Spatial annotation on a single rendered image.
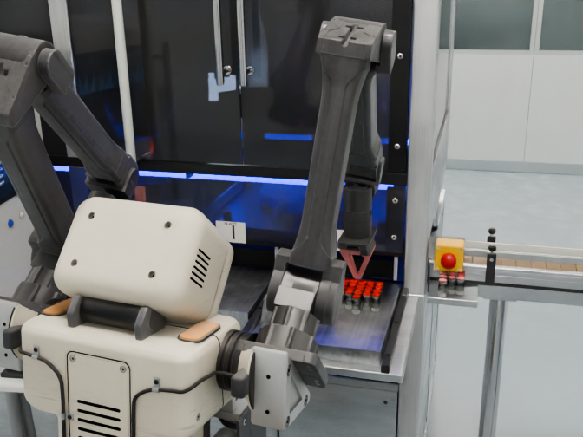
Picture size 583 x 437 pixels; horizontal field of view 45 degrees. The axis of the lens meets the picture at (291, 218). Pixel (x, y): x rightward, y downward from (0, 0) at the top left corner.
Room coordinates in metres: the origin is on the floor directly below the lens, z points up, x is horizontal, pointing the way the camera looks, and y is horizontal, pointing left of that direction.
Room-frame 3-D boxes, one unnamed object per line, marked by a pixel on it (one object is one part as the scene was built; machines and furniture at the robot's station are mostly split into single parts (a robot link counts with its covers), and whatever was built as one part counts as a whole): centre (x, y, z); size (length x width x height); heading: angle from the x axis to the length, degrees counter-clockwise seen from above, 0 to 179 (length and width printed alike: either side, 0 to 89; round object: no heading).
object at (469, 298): (1.72, -0.43, 0.87); 0.14 x 0.13 x 0.02; 165
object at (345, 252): (1.36, -0.14, 1.13); 0.07 x 0.07 x 0.09; 74
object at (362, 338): (1.53, -0.11, 0.90); 0.34 x 0.26 x 0.04; 164
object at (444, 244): (1.69, -0.41, 1.00); 0.08 x 0.07 x 0.07; 165
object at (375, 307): (1.62, -0.13, 0.90); 0.18 x 0.02 x 0.05; 74
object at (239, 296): (1.73, 0.19, 0.90); 0.34 x 0.26 x 0.04; 165
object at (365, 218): (1.34, -0.13, 1.20); 0.10 x 0.07 x 0.07; 164
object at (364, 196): (1.35, -0.14, 1.26); 0.07 x 0.06 x 0.07; 164
